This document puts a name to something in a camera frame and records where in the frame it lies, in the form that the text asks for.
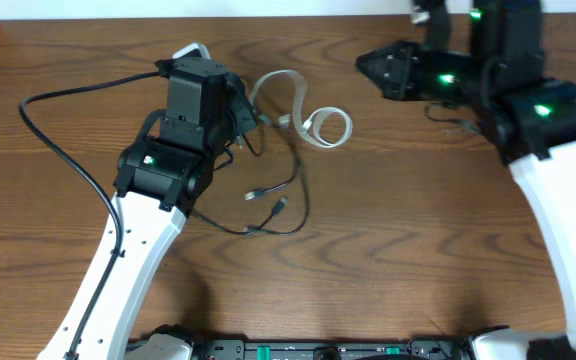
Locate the black usb cable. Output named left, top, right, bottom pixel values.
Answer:
left=190, top=112, right=312, bottom=237

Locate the white usb cable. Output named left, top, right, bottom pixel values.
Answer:
left=247, top=69, right=354, bottom=149

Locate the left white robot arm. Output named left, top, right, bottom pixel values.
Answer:
left=39, top=56, right=256, bottom=359

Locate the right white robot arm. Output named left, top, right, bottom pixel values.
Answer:
left=356, top=0, right=576, bottom=359

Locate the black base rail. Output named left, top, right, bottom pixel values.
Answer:
left=182, top=337, right=474, bottom=360

